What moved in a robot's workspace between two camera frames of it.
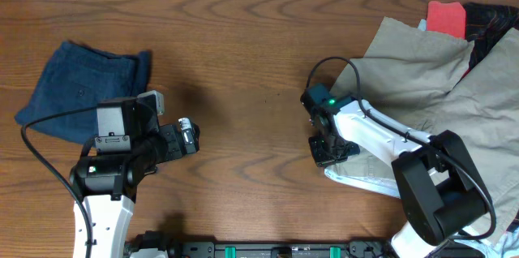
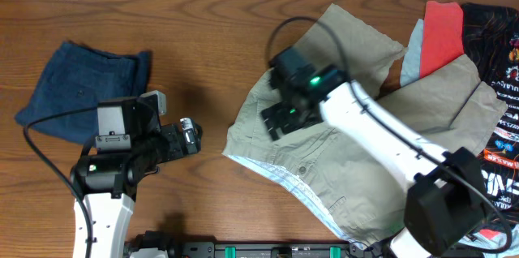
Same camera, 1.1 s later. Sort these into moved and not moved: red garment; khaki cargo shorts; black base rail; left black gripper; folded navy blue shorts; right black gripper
Moved: right black gripper; khaki cargo shorts
Not moved: folded navy blue shorts; left black gripper; red garment; black base rail
